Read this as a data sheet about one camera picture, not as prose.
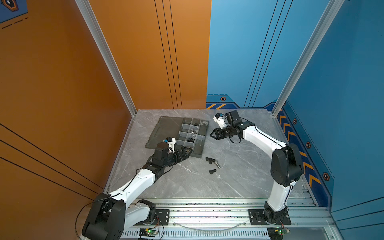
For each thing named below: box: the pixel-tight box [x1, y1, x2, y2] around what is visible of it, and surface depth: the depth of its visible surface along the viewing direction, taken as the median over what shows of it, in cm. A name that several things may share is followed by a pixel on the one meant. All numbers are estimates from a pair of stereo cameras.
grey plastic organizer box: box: [144, 116, 210, 158], surface depth 109 cm
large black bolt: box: [205, 157, 216, 164], surface depth 94 cm
